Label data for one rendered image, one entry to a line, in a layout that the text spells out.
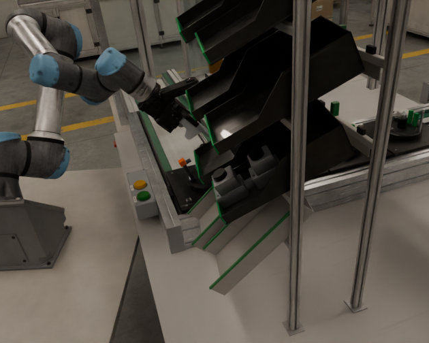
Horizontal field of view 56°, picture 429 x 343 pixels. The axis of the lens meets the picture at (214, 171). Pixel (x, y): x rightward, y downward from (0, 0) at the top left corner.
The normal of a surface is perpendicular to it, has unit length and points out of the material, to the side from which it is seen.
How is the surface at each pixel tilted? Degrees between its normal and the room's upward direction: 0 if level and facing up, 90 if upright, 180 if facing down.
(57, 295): 1
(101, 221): 0
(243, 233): 45
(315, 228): 0
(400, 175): 90
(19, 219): 90
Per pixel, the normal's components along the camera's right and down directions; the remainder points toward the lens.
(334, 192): 0.31, 0.49
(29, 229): -0.02, 0.54
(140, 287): -0.09, -0.84
